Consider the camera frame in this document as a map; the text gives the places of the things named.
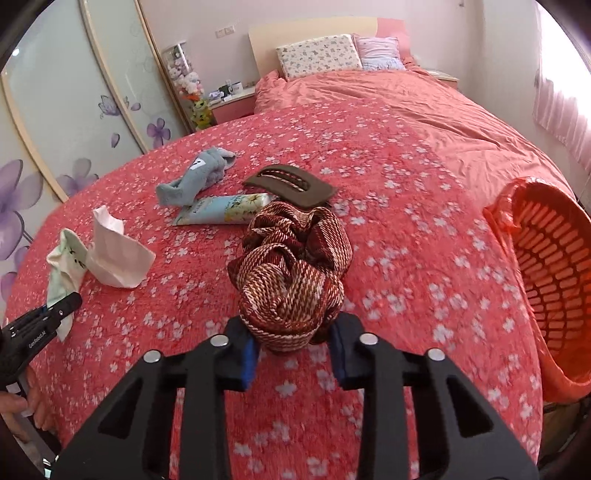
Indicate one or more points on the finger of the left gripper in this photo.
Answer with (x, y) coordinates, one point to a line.
(61, 313)

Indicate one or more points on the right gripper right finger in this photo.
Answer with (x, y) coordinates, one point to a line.
(460, 435)

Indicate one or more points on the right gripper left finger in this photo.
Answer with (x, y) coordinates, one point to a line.
(129, 435)

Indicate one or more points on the light green sock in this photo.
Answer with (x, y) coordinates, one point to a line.
(67, 267)

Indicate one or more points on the white tissue paper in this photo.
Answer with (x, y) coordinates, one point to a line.
(113, 258)

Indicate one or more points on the red patterned scrunchie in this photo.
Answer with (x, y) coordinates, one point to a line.
(289, 277)

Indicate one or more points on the person's left hand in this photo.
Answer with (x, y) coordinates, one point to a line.
(36, 403)

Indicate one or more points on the grey sock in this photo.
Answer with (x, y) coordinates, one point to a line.
(207, 168)

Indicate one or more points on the light blue cream tube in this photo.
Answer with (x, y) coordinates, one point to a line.
(218, 210)

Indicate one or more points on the orange plastic laundry basket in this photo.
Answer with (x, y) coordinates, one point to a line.
(545, 235)

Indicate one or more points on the floral sliding wardrobe doors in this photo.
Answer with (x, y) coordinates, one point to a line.
(82, 93)

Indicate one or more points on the red floral blanket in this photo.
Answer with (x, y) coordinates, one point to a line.
(427, 271)

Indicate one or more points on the green plush toy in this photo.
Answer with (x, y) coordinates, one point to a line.
(201, 115)

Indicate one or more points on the salmon pink duvet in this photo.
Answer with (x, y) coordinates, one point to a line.
(483, 151)

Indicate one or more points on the plush toy display tube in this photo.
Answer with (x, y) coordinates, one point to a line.
(180, 72)

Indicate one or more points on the pink bedside table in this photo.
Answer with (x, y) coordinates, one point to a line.
(234, 107)

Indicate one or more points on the white mug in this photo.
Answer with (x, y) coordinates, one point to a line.
(236, 88)

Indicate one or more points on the right bedside table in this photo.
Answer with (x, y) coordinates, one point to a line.
(445, 78)

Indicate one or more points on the pink curtain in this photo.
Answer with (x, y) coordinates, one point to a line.
(562, 108)

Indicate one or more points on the beige pink headboard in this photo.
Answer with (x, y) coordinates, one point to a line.
(265, 38)

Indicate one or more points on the pink striped pillow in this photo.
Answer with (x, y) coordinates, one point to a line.
(379, 53)

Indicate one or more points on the floral white pillow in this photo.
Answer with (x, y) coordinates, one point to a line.
(318, 55)

